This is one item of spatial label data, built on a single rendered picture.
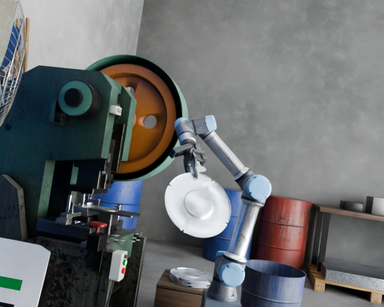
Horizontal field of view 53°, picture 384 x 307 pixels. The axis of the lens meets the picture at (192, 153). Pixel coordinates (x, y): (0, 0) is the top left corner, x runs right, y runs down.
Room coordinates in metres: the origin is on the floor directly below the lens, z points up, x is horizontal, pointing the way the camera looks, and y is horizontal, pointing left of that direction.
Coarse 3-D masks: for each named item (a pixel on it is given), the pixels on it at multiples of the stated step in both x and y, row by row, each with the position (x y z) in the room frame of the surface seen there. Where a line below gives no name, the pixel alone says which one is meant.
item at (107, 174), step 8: (112, 144) 2.21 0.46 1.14; (112, 152) 2.23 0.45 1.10; (80, 168) 2.12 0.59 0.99; (80, 176) 2.12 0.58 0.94; (88, 176) 2.11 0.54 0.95; (96, 176) 2.10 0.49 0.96; (104, 176) 2.12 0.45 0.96; (112, 176) 2.20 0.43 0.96; (80, 184) 2.12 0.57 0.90; (88, 184) 2.11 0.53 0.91; (96, 184) 2.10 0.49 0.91; (104, 184) 2.12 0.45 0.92
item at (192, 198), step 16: (192, 176) 1.66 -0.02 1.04; (176, 192) 1.59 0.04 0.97; (192, 192) 1.61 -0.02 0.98; (208, 192) 1.64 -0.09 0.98; (224, 192) 1.67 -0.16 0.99; (176, 208) 1.55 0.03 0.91; (192, 208) 1.57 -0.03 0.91; (208, 208) 1.60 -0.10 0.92; (224, 208) 1.63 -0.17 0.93; (176, 224) 1.52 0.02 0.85; (192, 224) 1.54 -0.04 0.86; (208, 224) 1.57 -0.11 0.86; (224, 224) 1.59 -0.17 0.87
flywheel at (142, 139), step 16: (128, 64) 2.52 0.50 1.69; (128, 80) 2.55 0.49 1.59; (144, 80) 2.53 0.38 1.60; (160, 80) 2.47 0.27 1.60; (144, 96) 2.53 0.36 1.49; (160, 96) 2.50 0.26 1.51; (144, 112) 2.52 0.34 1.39; (160, 112) 2.50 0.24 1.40; (176, 112) 2.45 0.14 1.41; (144, 128) 2.52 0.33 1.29; (160, 128) 2.50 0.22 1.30; (144, 144) 2.52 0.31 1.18; (160, 144) 2.46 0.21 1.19; (128, 160) 2.53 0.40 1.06; (144, 160) 2.48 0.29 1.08; (160, 160) 2.54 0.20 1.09
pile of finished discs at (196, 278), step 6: (174, 270) 2.59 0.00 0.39; (180, 270) 2.62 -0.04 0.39; (186, 270) 2.64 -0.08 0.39; (192, 270) 2.66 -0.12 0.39; (198, 270) 2.68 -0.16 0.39; (174, 276) 2.46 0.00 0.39; (180, 276) 2.49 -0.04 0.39; (186, 276) 2.50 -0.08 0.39; (192, 276) 2.50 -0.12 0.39; (198, 276) 2.53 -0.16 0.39; (204, 276) 2.57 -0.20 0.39; (210, 276) 2.59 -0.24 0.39; (174, 282) 2.46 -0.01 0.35; (180, 282) 2.45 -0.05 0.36; (186, 282) 2.43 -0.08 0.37; (192, 282) 2.41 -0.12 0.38; (198, 282) 2.41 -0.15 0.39; (204, 282) 2.43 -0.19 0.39; (210, 282) 2.48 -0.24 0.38
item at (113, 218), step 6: (90, 210) 2.11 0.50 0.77; (96, 210) 2.10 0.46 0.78; (102, 210) 2.10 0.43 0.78; (108, 210) 2.11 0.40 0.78; (114, 210) 2.13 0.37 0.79; (120, 210) 2.20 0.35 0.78; (102, 216) 2.12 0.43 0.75; (108, 216) 2.11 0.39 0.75; (114, 216) 2.14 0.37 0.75; (126, 216) 2.07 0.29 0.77; (132, 216) 2.07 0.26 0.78; (108, 222) 2.11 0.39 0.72; (114, 222) 2.16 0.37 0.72; (108, 228) 2.11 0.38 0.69; (114, 228) 2.17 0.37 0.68; (108, 234) 2.11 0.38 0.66
